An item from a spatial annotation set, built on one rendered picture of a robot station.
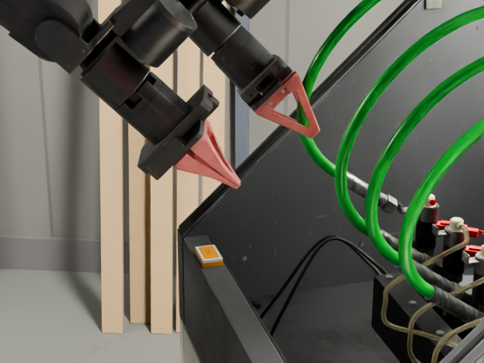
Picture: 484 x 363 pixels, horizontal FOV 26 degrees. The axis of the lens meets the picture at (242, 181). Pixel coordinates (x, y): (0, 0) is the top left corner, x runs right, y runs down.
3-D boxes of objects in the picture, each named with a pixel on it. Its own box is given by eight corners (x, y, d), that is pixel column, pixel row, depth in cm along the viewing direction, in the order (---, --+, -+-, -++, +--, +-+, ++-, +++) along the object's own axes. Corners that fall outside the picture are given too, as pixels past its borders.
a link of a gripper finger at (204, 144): (254, 181, 110) (189, 122, 108) (208, 227, 112) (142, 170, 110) (253, 160, 117) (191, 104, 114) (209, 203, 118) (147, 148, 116)
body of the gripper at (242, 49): (283, 64, 132) (242, 21, 131) (290, 68, 122) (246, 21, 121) (246, 100, 132) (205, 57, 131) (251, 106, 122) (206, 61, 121)
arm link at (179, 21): (45, 13, 112) (27, 37, 104) (116, -66, 108) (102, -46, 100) (130, 88, 115) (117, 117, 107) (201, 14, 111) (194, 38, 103)
